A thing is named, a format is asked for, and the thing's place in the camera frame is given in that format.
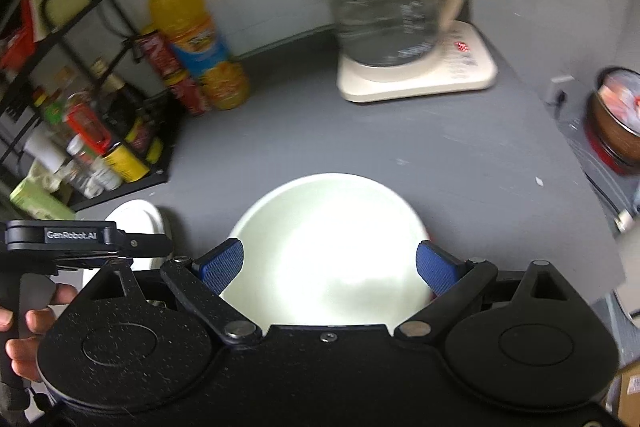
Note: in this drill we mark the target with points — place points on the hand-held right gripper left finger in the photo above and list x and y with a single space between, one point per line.
222 264

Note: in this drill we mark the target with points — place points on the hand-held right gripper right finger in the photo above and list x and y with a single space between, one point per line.
439 267

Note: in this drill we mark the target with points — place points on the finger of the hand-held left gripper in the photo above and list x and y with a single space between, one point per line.
147 244

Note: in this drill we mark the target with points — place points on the plain white plate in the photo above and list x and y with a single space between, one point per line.
135 217

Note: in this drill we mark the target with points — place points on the green bowl white inside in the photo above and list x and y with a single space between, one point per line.
325 227

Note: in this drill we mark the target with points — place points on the person's left hand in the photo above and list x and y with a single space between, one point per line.
42 321

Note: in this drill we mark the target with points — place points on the green box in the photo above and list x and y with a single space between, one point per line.
35 199

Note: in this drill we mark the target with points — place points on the black metal rack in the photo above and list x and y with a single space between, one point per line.
145 183

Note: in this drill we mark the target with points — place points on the clear spice jars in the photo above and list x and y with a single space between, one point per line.
92 177

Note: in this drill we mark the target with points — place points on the yellow label jar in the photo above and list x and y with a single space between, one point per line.
125 163

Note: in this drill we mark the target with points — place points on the red lid jar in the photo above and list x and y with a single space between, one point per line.
87 127

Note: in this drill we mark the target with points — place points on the dark sauce bottle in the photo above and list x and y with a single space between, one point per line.
122 112

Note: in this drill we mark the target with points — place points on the red drink can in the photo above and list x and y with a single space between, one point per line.
165 62

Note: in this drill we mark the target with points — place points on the cream kettle base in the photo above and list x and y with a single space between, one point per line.
450 79

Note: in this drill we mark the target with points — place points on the white plug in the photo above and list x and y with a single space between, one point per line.
626 219

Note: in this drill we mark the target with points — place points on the red packets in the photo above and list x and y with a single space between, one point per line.
20 44

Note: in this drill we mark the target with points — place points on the red cooker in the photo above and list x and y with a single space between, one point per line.
607 159

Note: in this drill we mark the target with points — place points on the brown pot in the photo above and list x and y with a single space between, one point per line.
615 137

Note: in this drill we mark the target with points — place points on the orange juice bottle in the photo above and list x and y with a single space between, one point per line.
185 22

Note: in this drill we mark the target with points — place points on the cardboard box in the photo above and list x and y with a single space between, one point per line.
627 392

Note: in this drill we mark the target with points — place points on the yellow sponge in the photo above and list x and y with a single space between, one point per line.
70 2

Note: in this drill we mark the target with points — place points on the plastic bag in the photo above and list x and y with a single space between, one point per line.
622 99

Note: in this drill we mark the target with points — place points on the glass electric kettle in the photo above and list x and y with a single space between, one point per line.
385 22

